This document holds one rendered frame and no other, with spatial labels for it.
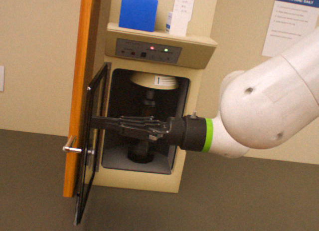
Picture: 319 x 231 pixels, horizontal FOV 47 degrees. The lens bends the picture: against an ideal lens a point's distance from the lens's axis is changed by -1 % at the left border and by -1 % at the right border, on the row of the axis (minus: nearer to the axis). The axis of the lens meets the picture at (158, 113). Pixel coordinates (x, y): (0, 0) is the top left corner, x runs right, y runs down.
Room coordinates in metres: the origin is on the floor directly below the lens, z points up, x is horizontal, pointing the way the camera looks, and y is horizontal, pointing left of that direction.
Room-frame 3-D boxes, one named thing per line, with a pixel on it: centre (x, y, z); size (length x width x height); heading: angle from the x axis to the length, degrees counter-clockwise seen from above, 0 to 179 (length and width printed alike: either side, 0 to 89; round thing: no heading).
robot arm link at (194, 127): (0.93, -0.10, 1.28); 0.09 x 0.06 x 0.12; 8
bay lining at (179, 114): (1.30, 0.06, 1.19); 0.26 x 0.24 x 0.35; 98
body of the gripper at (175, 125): (0.92, -0.02, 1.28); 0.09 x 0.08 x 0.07; 98
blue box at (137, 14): (1.11, 0.11, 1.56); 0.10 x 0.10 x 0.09; 8
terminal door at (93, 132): (0.99, 0.18, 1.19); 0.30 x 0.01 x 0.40; 3
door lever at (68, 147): (0.91, 0.20, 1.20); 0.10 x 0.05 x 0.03; 3
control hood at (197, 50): (1.12, 0.03, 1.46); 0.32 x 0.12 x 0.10; 98
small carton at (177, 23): (1.13, -0.01, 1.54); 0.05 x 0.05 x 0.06; 16
